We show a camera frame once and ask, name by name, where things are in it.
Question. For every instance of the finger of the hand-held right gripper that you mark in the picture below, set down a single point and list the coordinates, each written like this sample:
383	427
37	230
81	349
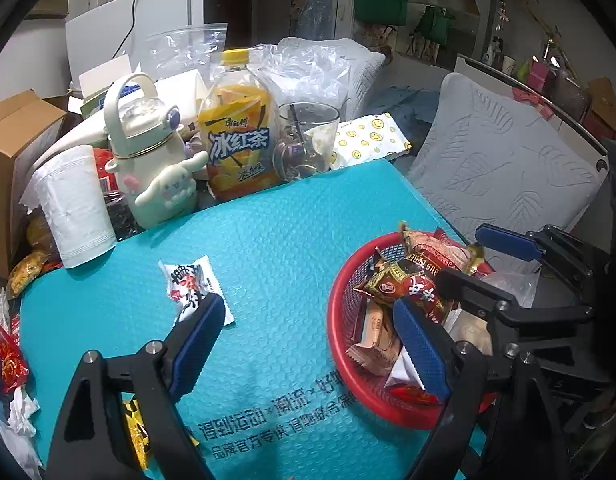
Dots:
508	242
468	287

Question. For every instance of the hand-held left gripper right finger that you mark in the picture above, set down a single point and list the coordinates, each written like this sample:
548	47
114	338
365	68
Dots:
420	350

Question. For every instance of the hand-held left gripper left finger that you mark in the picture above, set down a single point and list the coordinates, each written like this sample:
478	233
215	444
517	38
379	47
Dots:
198	345

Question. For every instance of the brown peanut snack packet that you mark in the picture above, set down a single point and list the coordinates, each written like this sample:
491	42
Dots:
438	257

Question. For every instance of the orange cake packet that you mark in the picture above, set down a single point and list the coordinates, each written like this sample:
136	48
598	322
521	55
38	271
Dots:
380	332

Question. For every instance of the clear plastic packet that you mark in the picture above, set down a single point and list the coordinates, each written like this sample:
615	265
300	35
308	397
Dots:
470	332

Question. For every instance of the dark red snack packet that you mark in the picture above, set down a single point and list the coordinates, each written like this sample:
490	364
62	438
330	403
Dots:
448	238

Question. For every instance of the small white snack packet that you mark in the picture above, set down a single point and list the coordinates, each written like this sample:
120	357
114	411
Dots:
188	285

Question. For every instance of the gold black snack packet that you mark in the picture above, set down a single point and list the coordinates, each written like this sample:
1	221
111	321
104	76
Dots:
383	282

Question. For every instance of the red plastic basket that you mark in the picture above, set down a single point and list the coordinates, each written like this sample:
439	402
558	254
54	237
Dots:
345	310

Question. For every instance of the grey leaf pattern cushion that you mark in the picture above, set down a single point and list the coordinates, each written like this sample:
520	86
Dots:
498	160

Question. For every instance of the yellow black snack packet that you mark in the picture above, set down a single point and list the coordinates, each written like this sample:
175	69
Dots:
135	432

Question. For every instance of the white cartoon water bottle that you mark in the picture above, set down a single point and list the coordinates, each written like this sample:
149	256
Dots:
153	185

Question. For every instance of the yellow smiley napkin pack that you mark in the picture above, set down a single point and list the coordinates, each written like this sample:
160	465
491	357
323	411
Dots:
373	140

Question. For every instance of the paper towel roll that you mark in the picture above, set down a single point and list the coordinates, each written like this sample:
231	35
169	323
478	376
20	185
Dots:
73	210

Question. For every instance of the yellow snack bag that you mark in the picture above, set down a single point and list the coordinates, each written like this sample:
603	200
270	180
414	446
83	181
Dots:
28	272

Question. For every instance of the crumpled white tissue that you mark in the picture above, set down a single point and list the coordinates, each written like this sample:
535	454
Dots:
23	410

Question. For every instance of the red snack bag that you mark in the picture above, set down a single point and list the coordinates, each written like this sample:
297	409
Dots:
10	360

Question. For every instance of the iced tea bottle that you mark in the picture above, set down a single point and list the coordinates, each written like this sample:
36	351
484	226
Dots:
238	150

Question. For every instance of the glass cup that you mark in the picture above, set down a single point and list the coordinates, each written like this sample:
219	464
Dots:
313	135

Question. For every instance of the small green bag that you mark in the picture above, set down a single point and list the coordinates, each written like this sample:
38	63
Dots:
435	25

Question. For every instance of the clear plastic bags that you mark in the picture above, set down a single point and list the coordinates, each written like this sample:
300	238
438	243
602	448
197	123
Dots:
318	70

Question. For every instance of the cardboard box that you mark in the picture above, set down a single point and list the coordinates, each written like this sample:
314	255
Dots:
13	150

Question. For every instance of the white carton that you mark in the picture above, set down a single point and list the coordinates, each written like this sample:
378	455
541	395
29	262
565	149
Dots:
105	77

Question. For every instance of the clear zip bag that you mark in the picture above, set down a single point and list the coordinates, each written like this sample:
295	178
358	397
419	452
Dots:
188	50

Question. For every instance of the white fridge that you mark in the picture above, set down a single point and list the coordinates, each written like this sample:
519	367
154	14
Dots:
153	10

